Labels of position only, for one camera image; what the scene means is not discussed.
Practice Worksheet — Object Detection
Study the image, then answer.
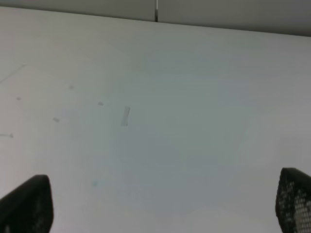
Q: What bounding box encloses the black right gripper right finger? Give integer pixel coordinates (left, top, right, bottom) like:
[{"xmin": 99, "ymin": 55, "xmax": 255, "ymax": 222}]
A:
[{"xmin": 275, "ymin": 167, "xmax": 311, "ymax": 233}]

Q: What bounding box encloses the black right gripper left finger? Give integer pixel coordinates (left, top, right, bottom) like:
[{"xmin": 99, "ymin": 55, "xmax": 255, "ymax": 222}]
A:
[{"xmin": 0, "ymin": 175, "xmax": 54, "ymax": 233}]

